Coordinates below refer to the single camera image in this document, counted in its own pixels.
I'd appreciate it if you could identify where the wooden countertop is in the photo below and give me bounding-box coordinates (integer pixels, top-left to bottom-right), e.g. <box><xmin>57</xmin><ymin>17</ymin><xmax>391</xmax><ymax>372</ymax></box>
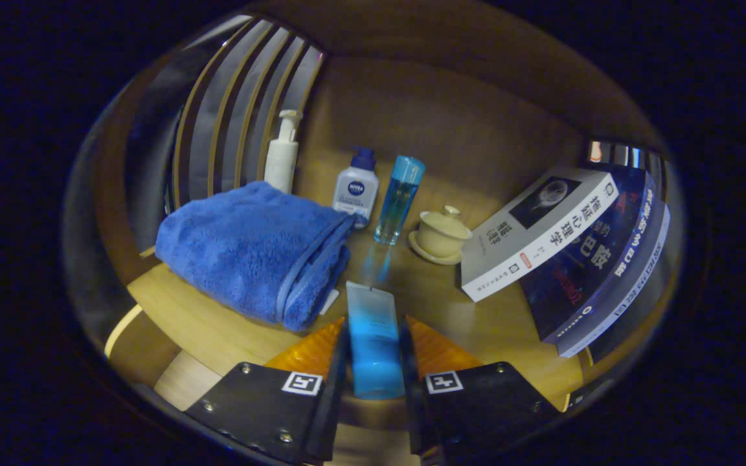
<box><xmin>104</xmin><ymin>227</ymin><xmax>597</xmax><ymax>415</ymax></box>

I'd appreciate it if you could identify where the blue squeeze tube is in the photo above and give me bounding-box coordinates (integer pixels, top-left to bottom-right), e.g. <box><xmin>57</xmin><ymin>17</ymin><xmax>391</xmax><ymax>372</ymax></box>
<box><xmin>345</xmin><ymin>280</ymin><xmax>406</xmax><ymax>400</ymax></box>

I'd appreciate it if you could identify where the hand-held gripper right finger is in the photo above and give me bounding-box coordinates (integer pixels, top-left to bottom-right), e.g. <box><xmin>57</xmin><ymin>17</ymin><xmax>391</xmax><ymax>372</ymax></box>
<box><xmin>400</xmin><ymin>315</ymin><xmax>561</xmax><ymax>466</ymax></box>

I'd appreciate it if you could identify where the light purple book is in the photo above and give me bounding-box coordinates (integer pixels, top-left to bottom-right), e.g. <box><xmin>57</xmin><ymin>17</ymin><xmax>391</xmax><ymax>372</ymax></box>
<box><xmin>558</xmin><ymin>201</ymin><xmax>672</xmax><ymax>358</ymax></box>

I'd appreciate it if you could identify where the white pump bottle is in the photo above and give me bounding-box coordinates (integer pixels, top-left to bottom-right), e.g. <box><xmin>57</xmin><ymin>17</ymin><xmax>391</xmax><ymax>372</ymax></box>
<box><xmin>264</xmin><ymin>109</ymin><xmax>303</xmax><ymax>195</ymax></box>

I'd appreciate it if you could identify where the white book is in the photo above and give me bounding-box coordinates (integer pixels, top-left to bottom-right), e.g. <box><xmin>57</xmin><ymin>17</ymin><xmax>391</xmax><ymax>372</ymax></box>
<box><xmin>456</xmin><ymin>167</ymin><xmax>620</xmax><ymax>303</ymax></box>

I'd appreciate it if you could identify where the dark blue book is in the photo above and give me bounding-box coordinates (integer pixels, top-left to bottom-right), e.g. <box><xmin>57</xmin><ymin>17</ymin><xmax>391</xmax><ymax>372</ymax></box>
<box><xmin>519</xmin><ymin>165</ymin><xmax>659</xmax><ymax>344</ymax></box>

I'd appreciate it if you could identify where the clear blue bottle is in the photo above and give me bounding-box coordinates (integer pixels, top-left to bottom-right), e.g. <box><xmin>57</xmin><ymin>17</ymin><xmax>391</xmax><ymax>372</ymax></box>
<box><xmin>374</xmin><ymin>155</ymin><xmax>426</xmax><ymax>247</ymax></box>

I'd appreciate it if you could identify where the cream lidded teacup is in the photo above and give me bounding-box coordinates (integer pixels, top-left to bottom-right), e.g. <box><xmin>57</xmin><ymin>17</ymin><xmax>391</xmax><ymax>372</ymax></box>
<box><xmin>408</xmin><ymin>205</ymin><xmax>474</xmax><ymax>266</ymax></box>

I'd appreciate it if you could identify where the wooden cabinet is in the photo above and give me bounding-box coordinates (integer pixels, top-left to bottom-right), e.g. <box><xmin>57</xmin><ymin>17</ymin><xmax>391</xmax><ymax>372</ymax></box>
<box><xmin>62</xmin><ymin>0</ymin><xmax>684</xmax><ymax>415</ymax></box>

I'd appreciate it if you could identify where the blue folded towel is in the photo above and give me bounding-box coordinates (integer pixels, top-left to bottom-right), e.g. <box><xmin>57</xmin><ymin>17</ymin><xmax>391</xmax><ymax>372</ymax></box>
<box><xmin>155</xmin><ymin>181</ymin><xmax>356</xmax><ymax>333</ymax></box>

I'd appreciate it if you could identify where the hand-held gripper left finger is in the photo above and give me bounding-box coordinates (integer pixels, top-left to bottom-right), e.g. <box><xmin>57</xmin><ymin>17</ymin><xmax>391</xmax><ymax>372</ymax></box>
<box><xmin>184</xmin><ymin>316</ymin><xmax>351</xmax><ymax>465</ymax></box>

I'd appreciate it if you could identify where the white bottle with blue cap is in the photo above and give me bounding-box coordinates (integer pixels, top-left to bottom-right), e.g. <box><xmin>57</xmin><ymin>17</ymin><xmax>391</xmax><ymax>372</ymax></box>
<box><xmin>332</xmin><ymin>147</ymin><xmax>380</xmax><ymax>229</ymax></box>

